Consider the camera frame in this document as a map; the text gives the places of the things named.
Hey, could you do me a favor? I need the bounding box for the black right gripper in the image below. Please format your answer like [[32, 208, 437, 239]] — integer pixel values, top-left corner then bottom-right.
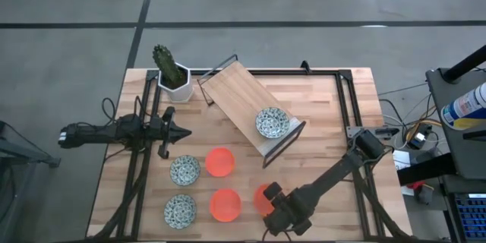
[[263, 181, 317, 237]]

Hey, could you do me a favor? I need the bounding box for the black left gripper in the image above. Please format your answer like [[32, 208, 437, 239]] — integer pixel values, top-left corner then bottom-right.
[[149, 106, 193, 159]]

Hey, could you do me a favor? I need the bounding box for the orange mini bowl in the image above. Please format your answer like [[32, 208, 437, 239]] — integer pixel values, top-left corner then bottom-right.
[[204, 146, 236, 178], [209, 188, 243, 223], [253, 183, 276, 218]]

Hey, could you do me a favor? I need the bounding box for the patterned teal mini bowl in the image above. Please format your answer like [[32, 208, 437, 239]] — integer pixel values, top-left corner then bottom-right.
[[163, 193, 198, 230], [169, 154, 201, 188], [254, 106, 291, 140]]

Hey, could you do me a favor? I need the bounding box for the green cactus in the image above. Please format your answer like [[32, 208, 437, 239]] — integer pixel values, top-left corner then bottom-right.
[[152, 44, 187, 87]]

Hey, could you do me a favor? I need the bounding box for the white paper sheet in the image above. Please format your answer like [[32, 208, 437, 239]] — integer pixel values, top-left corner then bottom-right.
[[391, 149, 412, 172]]

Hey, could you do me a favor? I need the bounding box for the small red object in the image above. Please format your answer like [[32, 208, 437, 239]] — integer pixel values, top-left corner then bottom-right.
[[406, 180, 426, 192]]

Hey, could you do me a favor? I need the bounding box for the dark metal stand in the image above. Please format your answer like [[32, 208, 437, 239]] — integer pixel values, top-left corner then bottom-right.
[[0, 120, 62, 169]]

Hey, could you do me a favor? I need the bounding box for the blue and white power adapter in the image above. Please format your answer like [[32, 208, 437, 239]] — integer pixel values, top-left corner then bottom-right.
[[409, 131, 428, 150]]

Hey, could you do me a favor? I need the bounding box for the blue grid crate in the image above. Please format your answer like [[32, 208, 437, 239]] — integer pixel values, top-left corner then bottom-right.
[[453, 192, 486, 242]]

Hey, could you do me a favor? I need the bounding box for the grey equipment cart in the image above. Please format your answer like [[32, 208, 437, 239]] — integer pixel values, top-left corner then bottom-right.
[[424, 67, 486, 180]]

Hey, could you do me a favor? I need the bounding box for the white spray bottle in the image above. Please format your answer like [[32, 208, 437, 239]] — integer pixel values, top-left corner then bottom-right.
[[440, 82, 486, 131]]

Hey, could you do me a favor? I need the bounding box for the black pole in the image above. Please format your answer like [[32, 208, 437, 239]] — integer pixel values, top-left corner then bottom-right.
[[442, 44, 486, 84]]

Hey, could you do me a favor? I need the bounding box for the black metal table frame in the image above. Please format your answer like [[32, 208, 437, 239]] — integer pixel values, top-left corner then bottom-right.
[[90, 60, 413, 242]]

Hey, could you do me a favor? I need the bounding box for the wooden shelf with black frame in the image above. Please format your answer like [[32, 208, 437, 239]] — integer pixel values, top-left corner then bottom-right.
[[197, 53, 307, 169]]

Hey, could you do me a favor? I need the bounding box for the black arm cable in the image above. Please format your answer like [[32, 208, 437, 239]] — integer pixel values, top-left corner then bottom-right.
[[101, 96, 118, 123]]

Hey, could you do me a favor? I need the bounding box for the bundle of cables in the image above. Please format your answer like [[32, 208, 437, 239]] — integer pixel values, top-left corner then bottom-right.
[[377, 81, 443, 150]]

